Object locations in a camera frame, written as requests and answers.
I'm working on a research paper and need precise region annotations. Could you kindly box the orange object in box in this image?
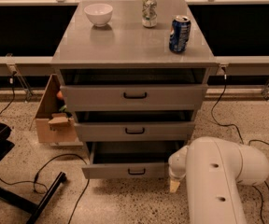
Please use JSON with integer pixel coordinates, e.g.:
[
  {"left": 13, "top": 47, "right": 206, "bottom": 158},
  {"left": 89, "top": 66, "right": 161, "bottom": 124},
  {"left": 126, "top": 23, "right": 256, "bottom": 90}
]
[{"left": 56, "top": 91, "right": 64, "bottom": 100}]

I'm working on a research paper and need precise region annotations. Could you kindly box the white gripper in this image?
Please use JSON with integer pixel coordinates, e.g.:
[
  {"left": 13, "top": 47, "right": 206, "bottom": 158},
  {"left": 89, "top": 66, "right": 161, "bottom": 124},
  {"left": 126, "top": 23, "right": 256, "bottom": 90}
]
[{"left": 168, "top": 147, "right": 188, "bottom": 193}]

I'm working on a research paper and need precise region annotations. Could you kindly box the black office chair base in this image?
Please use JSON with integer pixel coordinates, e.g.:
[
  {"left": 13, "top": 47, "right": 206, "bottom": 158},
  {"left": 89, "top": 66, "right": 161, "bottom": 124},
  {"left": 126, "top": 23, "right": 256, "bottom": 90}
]
[{"left": 0, "top": 87, "right": 68, "bottom": 224}]

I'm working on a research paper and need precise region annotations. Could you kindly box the grey drawer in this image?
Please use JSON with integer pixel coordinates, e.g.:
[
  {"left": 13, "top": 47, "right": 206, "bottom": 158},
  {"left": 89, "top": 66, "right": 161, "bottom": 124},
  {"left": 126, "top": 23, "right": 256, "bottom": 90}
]
[
  {"left": 75, "top": 121, "right": 194, "bottom": 142},
  {"left": 61, "top": 85, "right": 206, "bottom": 111},
  {"left": 83, "top": 141, "right": 185, "bottom": 179}
]

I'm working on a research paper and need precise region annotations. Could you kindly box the black cable left floor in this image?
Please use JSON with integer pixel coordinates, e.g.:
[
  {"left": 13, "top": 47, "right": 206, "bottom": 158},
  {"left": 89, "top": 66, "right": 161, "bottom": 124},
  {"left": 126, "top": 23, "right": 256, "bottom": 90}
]
[{"left": 0, "top": 153, "right": 92, "bottom": 224}]

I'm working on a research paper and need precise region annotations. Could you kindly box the grey drawer cabinet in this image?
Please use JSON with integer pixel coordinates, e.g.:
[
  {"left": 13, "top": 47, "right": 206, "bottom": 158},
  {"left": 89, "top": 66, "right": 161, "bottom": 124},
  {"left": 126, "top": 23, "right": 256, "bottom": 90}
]
[{"left": 51, "top": 0, "right": 219, "bottom": 154}]

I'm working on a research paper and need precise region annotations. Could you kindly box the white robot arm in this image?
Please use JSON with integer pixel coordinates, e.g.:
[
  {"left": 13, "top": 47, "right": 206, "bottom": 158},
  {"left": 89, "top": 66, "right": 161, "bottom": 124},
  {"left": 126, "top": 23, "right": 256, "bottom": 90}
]
[{"left": 168, "top": 137, "right": 269, "bottom": 224}]

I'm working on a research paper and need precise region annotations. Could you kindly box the black cable with adapter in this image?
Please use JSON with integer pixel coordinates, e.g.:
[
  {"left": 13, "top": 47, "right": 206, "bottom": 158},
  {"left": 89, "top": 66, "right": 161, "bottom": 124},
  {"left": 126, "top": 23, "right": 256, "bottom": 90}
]
[{"left": 210, "top": 75, "right": 269, "bottom": 224}]

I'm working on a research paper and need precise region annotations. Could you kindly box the white bowl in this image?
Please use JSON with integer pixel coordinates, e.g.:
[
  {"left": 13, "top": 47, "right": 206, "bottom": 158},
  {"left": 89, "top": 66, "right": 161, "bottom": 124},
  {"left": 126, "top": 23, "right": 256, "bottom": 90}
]
[{"left": 84, "top": 4, "right": 113, "bottom": 27}]

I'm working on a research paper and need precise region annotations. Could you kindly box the blue soda can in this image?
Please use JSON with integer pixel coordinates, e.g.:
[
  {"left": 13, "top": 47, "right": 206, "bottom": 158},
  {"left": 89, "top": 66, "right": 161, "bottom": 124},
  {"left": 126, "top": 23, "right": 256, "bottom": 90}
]
[{"left": 169, "top": 15, "right": 191, "bottom": 53}]

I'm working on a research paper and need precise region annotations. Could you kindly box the black cable far left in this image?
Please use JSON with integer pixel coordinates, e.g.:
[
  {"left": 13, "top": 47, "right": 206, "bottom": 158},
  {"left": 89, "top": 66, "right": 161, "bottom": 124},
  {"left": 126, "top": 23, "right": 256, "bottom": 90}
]
[{"left": 0, "top": 71, "right": 19, "bottom": 123}]

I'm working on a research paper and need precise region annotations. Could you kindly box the grey bottom drawer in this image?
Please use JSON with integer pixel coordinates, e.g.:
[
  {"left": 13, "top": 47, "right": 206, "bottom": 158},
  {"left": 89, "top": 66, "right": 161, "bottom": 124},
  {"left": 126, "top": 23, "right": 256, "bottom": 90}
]
[{"left": 83, "top": 141, "right": 185, "bottom": 179}]

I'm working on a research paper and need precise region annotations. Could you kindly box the cardboard box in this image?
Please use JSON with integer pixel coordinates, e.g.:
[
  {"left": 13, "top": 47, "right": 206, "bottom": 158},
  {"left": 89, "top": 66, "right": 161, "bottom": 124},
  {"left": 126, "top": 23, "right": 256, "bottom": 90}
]
[{"left": 35, "top": 75, "right": 78, "bottom": 145}]

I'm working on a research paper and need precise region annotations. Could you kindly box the grey top drawer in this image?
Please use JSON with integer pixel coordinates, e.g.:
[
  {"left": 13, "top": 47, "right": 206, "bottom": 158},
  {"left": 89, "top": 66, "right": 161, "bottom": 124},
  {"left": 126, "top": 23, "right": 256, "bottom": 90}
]
[{"left": 61, "top": 85, "right": 206, "bottom": 111}]

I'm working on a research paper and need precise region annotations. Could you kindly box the grey railing beam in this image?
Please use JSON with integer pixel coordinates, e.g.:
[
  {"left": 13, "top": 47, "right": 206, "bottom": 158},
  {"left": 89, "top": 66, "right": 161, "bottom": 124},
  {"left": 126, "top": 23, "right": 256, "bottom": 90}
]
[{"left": 0, "top": 56, "right": 269, "bottom": 77}]

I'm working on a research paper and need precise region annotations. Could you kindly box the grey middle drawer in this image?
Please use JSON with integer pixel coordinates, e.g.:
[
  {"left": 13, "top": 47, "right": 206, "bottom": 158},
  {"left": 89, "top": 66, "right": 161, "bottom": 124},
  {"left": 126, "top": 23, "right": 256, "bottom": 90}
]
[{"left": 75, "top": 121, "right": 194, "bottom": 142}]

